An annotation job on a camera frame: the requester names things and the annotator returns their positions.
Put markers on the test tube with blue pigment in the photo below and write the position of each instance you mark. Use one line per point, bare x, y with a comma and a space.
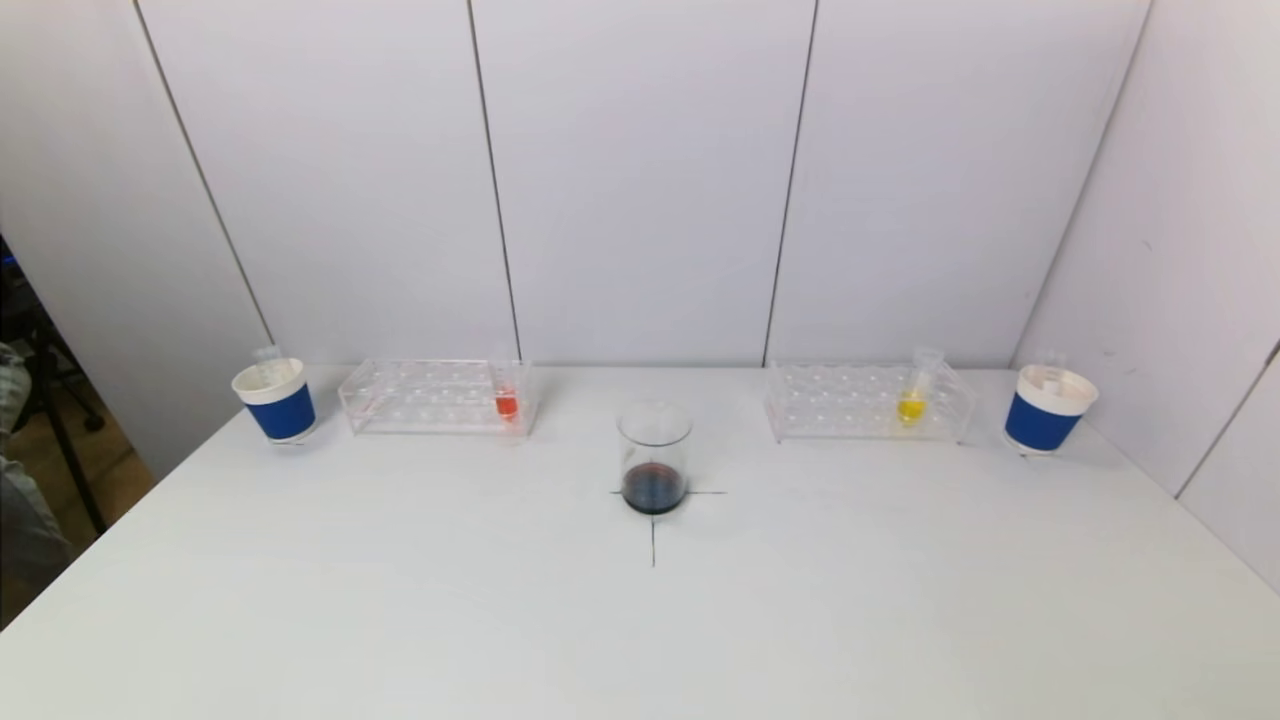
266, 355

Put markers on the red pigment tube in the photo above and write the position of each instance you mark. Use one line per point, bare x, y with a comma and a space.
1051, 375

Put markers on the clear glass beaker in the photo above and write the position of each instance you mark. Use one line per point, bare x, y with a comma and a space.
654, 485

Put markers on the test tube with orange-red pigment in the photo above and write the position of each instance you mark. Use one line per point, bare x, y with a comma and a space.
506, 404

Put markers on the clear acrylic test tube rack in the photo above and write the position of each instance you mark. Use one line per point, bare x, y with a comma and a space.
850, 405
440, 400

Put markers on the test tube with yellow pigment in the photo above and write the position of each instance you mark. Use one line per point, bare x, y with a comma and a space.
911, 408

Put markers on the blue white paper cup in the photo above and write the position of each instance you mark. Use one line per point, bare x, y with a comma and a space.
280, 410
1045, 420

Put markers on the black tripod stand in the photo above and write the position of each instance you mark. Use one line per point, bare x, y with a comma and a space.
70, 450

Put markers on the person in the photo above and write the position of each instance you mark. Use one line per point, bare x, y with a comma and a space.
18, 540

